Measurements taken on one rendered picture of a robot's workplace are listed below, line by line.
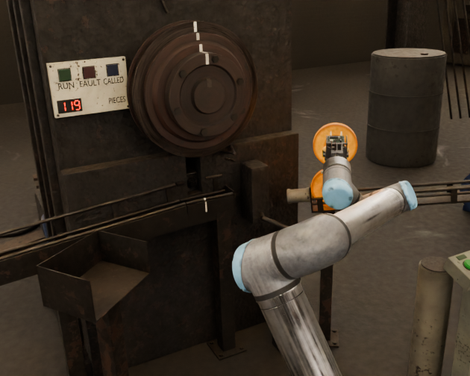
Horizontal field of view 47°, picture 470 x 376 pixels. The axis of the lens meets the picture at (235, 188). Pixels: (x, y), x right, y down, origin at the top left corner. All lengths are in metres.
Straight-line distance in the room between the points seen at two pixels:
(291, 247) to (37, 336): 1.71
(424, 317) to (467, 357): 0.18
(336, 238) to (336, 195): 0.47
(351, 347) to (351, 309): 0.29
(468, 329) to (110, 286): 1.19
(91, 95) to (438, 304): 1.40
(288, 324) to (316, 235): 0.22
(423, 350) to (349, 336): 0.44
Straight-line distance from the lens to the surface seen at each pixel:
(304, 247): 1.18
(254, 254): 1.24
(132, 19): 1.97
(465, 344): 2.07
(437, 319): 2.10
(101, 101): 1.95
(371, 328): 2.57
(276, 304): 1.25
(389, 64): 4.43
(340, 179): 1.68
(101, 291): 1.74
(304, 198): 2.13
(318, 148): 1.98
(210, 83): 1.82
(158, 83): 1.82
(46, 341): 2.64
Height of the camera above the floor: 1.48
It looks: 21 degrees down
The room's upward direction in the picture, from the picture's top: 2 degrees counter-clockwise
